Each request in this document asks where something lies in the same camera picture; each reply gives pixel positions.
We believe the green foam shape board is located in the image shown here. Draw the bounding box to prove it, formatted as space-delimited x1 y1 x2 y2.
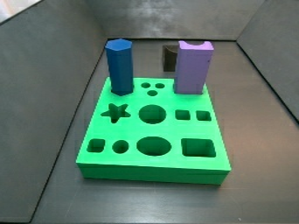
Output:
76 78 231 185

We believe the purple rectangular block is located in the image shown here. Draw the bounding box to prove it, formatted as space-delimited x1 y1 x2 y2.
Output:
174 40 214 95

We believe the blue hexagonal block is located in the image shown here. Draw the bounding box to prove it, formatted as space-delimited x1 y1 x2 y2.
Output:
106 38 134 95

